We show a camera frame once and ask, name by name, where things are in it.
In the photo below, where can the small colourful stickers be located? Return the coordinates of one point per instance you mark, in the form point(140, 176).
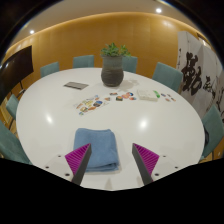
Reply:
point(126, 96)

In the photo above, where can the recessed ceiling lights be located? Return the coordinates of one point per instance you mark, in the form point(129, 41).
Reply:
point(158, 10)

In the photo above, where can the potted plant in grey pot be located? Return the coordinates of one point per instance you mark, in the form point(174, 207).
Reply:
point(112, 73)

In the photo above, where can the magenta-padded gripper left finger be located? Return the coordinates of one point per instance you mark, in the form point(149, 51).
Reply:
point(78, 159)

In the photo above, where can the white tissue pack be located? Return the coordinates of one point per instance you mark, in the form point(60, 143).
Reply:
point(146, 95)

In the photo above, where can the white calligraphy folding screen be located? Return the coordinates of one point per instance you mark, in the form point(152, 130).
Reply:
point(193, 73)

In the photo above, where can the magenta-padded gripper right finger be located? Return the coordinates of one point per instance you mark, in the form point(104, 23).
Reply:
point(147, 159)

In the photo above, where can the colourful sticker sheet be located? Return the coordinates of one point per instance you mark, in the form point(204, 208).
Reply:
point(90, 105)

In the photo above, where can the blue terry towel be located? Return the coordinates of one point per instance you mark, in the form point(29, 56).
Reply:
point(98, 146)

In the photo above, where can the black television screen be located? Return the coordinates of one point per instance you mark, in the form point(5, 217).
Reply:
point(16, 70)

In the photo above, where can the green marker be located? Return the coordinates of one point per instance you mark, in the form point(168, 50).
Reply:
point(156, 93)

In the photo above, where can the teal chairs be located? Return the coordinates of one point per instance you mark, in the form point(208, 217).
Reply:
point(166, 76)

